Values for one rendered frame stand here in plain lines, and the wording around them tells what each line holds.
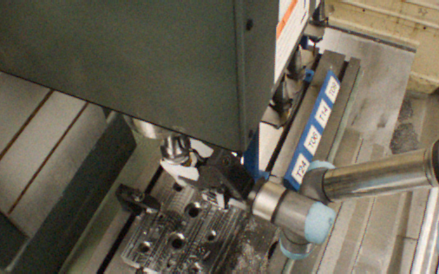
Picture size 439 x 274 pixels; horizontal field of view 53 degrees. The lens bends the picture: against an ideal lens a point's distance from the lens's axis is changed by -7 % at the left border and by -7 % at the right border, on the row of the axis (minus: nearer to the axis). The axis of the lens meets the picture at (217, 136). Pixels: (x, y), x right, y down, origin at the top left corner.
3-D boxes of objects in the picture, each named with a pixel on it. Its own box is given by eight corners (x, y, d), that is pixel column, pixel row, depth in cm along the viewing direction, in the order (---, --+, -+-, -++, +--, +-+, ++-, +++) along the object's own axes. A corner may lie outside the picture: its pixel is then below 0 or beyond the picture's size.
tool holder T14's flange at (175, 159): (169, 136, 99) (167, 129, 97) (196, 143, 98) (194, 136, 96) (157, 160, 96) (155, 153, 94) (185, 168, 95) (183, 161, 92)
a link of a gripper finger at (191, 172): (159, 185, 99) (200, 194, 98) (154, 170, 95) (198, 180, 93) (164, 172, 101) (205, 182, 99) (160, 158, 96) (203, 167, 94)
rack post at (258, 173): (270, 174, 139) (273, 111, 115) (263, 189, 136) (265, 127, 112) (239, 163, 142) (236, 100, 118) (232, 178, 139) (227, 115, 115)
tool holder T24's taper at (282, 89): (276, 87, 116) (277, 68, 110) (291, 94, 114) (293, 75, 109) (267, 99, 114) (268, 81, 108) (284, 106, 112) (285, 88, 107)
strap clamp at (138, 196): (167, 217, 133) (159, 192, 121) (162, 226, 131) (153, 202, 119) (128, 200, 137) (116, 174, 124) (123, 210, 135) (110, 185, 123)
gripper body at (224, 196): (199, 198, 99) (250, 222, 95) (195, 178, 92) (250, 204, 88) (217, 170, 103) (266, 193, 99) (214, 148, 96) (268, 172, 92)
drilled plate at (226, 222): (247, 204, 129) (247, 195, 125) (202, 296, 115) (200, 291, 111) (173, 176, 136) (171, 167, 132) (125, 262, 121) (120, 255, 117)
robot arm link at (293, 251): (322, 224, 105) (330, 202, 96) (306, 267, 99) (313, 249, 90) (290, 213, 107) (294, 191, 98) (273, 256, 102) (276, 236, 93)
